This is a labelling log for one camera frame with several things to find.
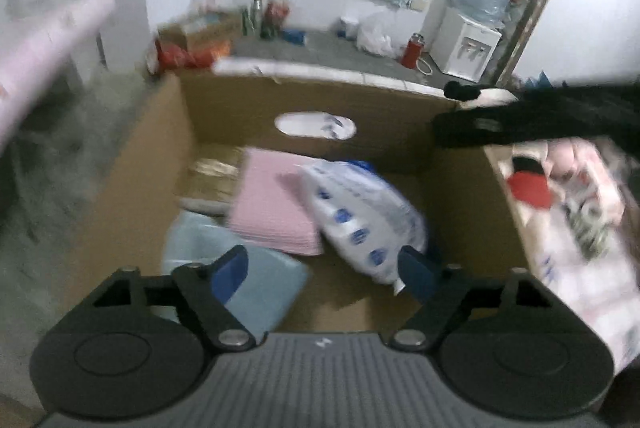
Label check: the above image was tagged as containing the pink plush toy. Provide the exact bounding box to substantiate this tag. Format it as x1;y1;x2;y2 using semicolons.
544;140;601;184

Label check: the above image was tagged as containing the white water dispenser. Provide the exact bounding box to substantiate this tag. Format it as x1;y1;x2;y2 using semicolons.
429;0;504;81

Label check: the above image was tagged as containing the clear plastic bag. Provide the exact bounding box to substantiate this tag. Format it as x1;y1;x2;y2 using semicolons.
355;14;394;57

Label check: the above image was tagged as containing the light blue towel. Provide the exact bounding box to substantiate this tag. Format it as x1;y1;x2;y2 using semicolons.
162;210;309;345

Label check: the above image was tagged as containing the printed cardboard carton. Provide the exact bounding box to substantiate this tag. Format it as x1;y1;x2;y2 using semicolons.
159;10;244;54

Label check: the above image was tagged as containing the glass bottle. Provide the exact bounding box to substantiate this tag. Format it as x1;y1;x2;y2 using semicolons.
242;0;276;40

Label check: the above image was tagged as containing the patterned folded board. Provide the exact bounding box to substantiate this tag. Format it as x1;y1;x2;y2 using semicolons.
487;0;554;84

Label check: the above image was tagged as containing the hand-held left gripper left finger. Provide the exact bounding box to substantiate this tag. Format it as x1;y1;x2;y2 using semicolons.
90;245;256;350

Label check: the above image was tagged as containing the blue and white bag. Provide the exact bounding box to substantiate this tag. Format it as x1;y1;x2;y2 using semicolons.
297;160;429;295

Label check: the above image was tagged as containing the green white scrunchie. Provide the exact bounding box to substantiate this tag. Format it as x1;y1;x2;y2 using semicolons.
564;200;614;259

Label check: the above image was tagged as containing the gold striped box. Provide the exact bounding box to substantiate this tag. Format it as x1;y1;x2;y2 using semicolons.
192;157;241;194

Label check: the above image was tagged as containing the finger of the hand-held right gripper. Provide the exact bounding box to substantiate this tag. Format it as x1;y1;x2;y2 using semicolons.
432;104;527;149

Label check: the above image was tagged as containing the white mug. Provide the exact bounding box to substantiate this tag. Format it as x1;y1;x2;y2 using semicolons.
339;14;361;40

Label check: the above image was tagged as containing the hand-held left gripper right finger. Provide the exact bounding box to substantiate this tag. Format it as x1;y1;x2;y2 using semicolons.
390;245;554;350

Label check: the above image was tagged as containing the brown cardboard box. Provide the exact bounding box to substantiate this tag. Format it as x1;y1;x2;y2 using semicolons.
60;70;547;345

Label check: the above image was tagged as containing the red thermos bottle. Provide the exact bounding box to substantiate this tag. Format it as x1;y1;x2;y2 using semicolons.
401;32;426;70

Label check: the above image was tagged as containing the pink mesh sponge cloth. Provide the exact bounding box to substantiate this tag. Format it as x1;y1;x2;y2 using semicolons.
224;147;324;257

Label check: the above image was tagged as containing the small red white box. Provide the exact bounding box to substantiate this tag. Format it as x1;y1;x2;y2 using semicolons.
263;0;291;36

